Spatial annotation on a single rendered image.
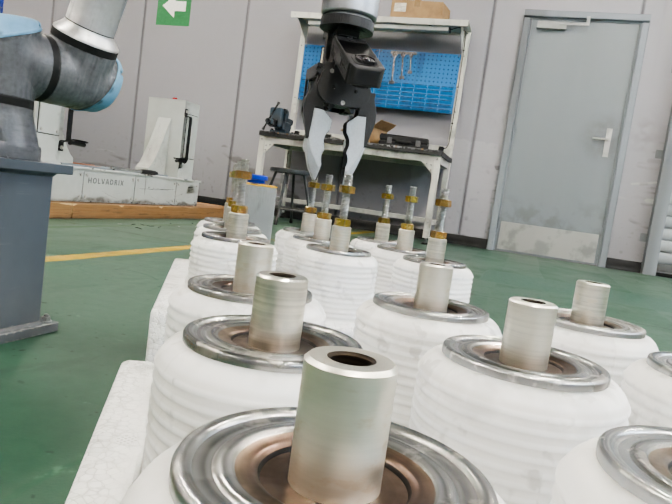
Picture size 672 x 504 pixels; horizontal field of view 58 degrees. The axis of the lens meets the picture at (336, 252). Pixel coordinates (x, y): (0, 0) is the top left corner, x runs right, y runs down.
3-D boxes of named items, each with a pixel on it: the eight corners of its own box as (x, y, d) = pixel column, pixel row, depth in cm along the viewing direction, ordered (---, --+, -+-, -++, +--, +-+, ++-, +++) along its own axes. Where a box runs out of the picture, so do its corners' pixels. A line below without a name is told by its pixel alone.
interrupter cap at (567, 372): (485, 393, 24) (488, 376, 24) (418, 342, 31) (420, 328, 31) (647, 403, 26) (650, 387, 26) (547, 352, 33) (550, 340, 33)
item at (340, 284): (320, 384, 79) (339, 246, 77) (374, 410, 72) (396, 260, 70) (260, 394, 72) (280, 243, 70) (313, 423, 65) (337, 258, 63)
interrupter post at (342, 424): (289, 521, 13) (310, 371, 13) (275, 468, 15) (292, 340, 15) (396, 522, 13) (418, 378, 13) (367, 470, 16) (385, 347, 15)
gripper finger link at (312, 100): (325, 145, 81) (343, 82, 80) (329, 145, 79) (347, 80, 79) (292, 135, 79) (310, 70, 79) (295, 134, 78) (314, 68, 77)
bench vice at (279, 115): (277, 135, 546) (281, 108, 544) (295, 137, 542) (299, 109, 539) (258, 129, 507) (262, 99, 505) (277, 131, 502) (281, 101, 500)
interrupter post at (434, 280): (418, 316, 38) (426, 265, 38) (406, 308, 41) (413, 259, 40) (453, 319, 39) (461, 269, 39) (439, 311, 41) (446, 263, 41)
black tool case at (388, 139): (381, 148, 544) (382, 136, 543) (428, 154, 537) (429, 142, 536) (377, 144, 511) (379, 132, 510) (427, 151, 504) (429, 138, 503)
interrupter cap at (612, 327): (569, 338, 38) (571, 327, 38) (510, 311, 45) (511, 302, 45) (670, 347, 40) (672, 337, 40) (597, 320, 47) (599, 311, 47)
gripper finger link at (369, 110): (371, 148, 82) (372, 81, 81) (375, 147, 81) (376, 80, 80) (338, 147, 81) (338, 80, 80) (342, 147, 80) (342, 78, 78)
